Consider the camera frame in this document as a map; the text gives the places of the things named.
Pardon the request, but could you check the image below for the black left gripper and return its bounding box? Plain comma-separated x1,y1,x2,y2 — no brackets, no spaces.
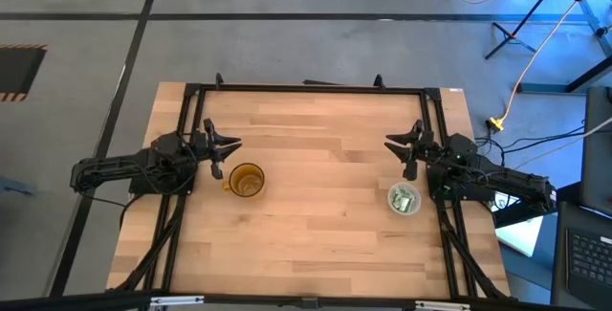
185,118,243,181

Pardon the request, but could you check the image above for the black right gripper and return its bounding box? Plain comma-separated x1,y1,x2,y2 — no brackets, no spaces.
383,119,448,182

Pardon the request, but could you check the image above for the yellow speckled ceramic mug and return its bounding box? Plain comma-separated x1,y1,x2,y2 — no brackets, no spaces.
221,162,267,200

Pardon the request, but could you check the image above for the white board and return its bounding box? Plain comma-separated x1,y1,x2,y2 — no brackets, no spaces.
494,193,545,258

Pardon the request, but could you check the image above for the black crossbar with silver brackets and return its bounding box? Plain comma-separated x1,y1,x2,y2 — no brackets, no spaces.
0,290,612,311

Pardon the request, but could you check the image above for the black tripod stand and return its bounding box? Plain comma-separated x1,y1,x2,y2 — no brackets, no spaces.
484,0,612,95

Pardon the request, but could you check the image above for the black laptop keyboard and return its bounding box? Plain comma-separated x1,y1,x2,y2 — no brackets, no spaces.
549,200,612,310

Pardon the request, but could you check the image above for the blue object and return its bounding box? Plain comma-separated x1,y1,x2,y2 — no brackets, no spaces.
0,174,38,197

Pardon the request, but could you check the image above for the black hazard-striped floor hatch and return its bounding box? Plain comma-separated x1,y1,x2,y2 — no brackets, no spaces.
0,43,49,103

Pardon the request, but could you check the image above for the yellow extension cable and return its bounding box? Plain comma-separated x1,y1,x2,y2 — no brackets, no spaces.
487,0,612,133

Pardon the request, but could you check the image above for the black aluminium table frame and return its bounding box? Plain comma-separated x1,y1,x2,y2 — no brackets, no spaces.
107,72,511,302

